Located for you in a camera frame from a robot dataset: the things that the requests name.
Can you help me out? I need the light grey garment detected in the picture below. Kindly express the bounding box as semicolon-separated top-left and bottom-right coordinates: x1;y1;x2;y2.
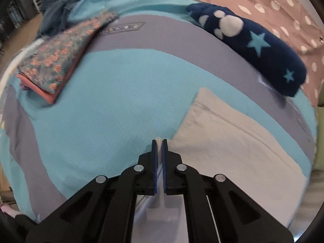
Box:
134;88;312;243

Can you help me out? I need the blue denim cloth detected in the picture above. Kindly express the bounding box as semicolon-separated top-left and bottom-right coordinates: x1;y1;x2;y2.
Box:
38;0;102;37

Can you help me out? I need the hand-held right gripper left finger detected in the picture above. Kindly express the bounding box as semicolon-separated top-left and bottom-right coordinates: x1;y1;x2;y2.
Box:
25;139;159;243

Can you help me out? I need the folded floral garment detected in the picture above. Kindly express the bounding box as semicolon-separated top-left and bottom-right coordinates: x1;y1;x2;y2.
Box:
17;11;119;95

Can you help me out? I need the blue and grey blanket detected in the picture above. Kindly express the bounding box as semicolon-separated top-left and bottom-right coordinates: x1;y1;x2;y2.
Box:
0;0;318;223

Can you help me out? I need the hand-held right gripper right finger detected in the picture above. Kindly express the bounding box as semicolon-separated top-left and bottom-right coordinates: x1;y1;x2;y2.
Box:
163;139;295;243

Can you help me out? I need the folded pink garment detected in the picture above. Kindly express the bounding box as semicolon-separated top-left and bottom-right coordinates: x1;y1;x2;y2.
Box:
17;56;86;105

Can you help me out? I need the pink polka dot sheet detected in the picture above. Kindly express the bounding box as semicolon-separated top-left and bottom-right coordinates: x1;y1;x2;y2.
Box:
145;0;324;107

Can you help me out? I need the navy star-printed garment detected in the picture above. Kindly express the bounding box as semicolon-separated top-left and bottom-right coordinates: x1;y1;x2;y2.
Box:
187;2;308;98

